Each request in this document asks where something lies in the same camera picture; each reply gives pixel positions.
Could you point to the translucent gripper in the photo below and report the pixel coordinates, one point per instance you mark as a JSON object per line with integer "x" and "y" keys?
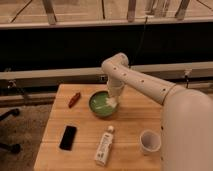
{"x": 113, "y": 97}

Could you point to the white sponge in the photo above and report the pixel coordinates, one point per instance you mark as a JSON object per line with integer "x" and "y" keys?
{"x": 111, "y": 102}

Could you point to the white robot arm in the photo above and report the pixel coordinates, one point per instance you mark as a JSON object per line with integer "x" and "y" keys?
{"x": 186, "y": 119}

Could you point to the green ceramic bowl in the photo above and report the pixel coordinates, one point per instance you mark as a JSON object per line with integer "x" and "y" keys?
{"x": 97, "y": 104}

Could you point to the red sausage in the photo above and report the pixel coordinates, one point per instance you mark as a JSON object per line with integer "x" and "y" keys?
{"x": 74, "y": 99}

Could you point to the white plastic bottle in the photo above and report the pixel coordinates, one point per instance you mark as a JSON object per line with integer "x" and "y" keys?
{"x": 103, "y": 150}

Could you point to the white paper cup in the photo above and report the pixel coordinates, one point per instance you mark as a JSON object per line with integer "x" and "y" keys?
{"x": 150, "y": 142}

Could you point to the black smartphone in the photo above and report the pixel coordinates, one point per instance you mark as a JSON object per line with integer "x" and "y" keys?
{"x": 68, "y": 138}

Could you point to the metal rail frame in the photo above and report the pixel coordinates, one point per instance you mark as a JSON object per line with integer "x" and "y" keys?
{"x": 54, "y": 77}

